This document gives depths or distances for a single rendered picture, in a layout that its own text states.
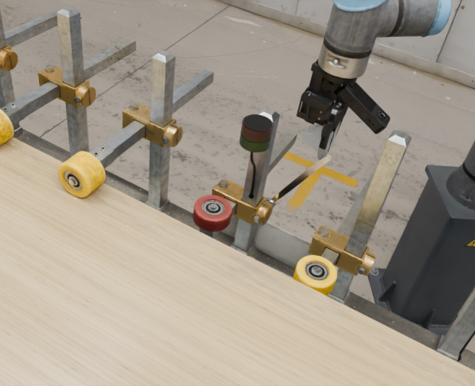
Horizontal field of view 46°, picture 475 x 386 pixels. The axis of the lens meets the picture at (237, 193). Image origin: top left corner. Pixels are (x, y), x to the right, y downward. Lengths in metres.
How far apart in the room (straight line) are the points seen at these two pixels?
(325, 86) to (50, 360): 0.69
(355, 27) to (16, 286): 0.73
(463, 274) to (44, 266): 1.45
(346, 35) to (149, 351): 0.63
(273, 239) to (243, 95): 1.98
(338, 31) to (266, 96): 2.25
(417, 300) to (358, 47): 1.28
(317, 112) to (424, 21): 0.25
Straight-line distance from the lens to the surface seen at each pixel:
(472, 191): 1.87
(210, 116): 3.01
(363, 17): 1.00
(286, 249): 1.32
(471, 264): 2.05
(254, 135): 1.05
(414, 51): 3.92
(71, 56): 1.34
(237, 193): 1.25
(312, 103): 1.11
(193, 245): 1.09
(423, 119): 3.43
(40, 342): 0.97
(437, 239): 1.92
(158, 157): 1.31
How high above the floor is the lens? 1.71
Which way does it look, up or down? 42 degrees down
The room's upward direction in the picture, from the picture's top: 10 degrees clockwise
